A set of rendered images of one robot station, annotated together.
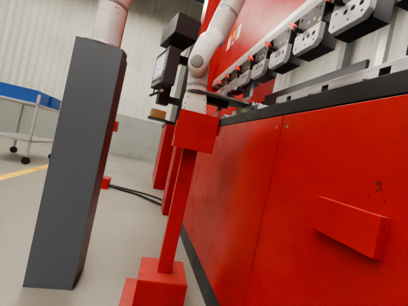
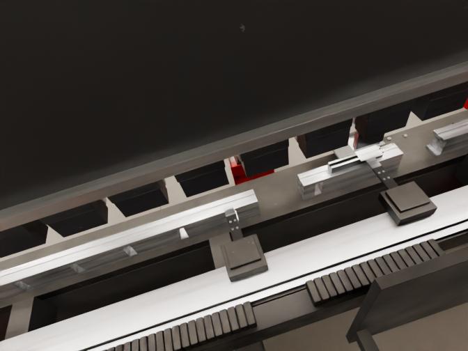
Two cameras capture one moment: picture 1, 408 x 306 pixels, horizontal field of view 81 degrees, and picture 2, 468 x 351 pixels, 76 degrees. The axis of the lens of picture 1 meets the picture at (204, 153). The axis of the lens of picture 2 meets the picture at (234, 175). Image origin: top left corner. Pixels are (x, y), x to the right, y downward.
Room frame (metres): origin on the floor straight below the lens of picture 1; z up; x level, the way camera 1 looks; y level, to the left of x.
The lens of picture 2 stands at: (1.14, -0.94, 1.86)
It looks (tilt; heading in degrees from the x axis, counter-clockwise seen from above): 50 degrees down; 101
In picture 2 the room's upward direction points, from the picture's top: 16 degrees counter-clockwise
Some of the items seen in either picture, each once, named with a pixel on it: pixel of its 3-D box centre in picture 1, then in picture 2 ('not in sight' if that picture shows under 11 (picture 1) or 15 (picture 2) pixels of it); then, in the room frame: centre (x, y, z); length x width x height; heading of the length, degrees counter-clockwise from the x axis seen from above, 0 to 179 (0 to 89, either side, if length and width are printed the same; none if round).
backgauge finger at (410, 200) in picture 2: not in sight; (392, 184); (1.53, -0.34, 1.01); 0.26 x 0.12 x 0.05; 104
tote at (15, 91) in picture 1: (23, 95); not in sight; (3.38, 2.67, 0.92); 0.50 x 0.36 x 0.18; 103
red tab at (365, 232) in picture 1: (343, 223); not in sight; (0.45, -0.29, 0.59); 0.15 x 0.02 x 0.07; 14
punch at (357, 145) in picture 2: (248, 93); (368, 138); (1.49, -0.19, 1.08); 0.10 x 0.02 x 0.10; 14
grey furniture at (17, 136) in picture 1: (25, 126); not in sight; (3.56, 2.69, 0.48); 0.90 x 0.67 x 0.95; 13
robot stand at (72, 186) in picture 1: (80, 163); not in sight; (1.03, 0.51, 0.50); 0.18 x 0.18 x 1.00; 13
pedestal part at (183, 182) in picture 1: (176, 209); not in sight; (1.04, 0.06, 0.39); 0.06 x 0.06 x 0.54; 10
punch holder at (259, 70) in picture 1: (265, 64); (322, 125); (1.32, -0.23, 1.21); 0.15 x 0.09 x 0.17; 14
